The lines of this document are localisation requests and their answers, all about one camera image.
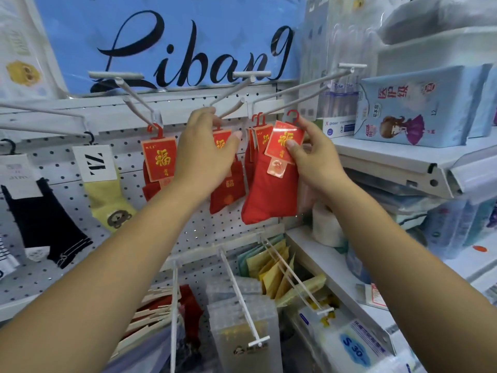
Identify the white packet with yellow cartoon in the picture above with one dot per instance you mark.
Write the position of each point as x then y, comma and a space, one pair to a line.
23, 69

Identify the stack of pale blue packs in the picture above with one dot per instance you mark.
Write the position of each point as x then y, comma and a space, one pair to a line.
450, 225

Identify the red socks with clear sticker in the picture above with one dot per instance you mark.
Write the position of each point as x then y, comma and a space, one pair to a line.
268, 194

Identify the stack of beige cards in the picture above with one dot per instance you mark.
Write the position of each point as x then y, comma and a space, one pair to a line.
143, 322

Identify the lower white shelf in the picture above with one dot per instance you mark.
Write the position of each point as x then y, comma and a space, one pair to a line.
330, 268

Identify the white metal shelf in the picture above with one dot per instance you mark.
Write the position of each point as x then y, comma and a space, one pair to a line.
403, 161

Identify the white pack with blue label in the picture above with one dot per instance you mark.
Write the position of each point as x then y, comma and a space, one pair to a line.
349, 341

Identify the striped white sock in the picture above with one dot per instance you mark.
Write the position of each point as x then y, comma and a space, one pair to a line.
6, 260

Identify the white tissue roll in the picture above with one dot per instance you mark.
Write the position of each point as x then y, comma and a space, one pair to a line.
326, 227

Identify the bunch of yellow green packets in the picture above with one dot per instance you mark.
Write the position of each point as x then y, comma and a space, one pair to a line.
268, 268

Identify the row of clear toothbrush packs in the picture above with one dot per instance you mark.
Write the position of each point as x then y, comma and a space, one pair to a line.
337, 46

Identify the person's right thumb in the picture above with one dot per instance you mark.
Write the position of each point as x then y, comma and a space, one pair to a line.
295, 150

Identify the light blue pack with girl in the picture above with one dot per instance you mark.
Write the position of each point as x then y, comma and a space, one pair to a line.
419, 108

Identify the yellow sock with bear face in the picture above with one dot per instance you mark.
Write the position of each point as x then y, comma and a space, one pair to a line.
106, 201

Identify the person's left hand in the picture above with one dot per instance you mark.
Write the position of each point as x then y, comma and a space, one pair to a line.
198, 159

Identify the black sock with white label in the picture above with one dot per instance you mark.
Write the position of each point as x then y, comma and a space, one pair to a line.
46, 225

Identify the red socks with gold print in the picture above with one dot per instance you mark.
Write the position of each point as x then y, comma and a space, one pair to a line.
229, 190

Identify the small white red tag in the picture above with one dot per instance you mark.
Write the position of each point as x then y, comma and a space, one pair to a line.
374, 297

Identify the person's left thumb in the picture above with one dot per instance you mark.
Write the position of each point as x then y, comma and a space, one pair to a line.
230, 142

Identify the person's right forearm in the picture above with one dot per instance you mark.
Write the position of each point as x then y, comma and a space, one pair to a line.
411, 283

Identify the long white display hook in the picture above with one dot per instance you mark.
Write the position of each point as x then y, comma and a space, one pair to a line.
242, 299
295, 277
174, 318

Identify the white soft packs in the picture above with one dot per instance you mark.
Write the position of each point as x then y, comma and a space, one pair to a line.
435, 19

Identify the blue banner with black script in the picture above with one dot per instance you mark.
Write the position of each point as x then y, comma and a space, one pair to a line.
217, 27

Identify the person's right hand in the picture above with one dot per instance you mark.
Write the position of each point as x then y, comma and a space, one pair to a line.
320, 163

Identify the red socks on red hanger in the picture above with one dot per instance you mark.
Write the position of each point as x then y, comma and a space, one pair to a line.
159, 161
256, 147

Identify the white pegboard panel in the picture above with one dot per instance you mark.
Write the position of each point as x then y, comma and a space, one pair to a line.
202, 229

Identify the small white and blue box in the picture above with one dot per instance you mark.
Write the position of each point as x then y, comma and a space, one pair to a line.
339, 127

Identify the clear plastic bubble pack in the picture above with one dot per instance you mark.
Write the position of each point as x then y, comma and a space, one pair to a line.
240, 326

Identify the person's left forearm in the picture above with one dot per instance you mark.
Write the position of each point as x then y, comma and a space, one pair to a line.
101, 275

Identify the plain light blue pack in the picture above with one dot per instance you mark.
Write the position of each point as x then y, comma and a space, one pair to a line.
485, 104

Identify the dark red cloth item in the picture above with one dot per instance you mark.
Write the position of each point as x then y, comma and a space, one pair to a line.
192, 310

